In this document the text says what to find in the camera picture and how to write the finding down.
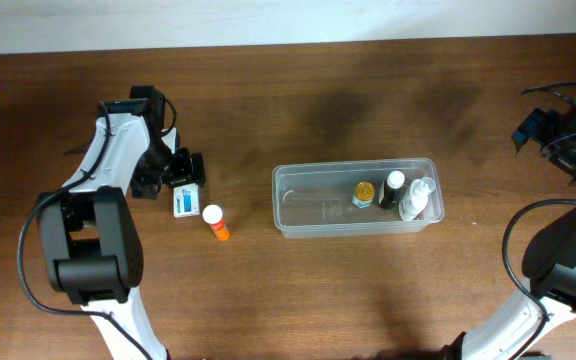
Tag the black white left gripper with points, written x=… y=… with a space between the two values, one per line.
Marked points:
x=186 y=168

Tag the clear plastic container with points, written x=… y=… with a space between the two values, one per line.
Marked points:
x=315 y=200

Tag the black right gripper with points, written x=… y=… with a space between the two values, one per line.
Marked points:
x=538 y=127

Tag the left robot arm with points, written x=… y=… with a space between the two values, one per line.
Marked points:
x=90 y=243

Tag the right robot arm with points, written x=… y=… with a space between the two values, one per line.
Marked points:
x=545 y=288

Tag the small jar gold lid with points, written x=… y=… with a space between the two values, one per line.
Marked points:
x=363 y=194

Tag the white squeeze bottle clear cap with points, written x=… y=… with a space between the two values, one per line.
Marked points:
x=416 y=198

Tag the white Panadol box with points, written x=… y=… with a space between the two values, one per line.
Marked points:
x=186 y=201

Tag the orange tube white cap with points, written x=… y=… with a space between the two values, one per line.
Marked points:
x=213 y=215

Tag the dark bottle white cap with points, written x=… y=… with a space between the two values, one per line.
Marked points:
x=391 y=189

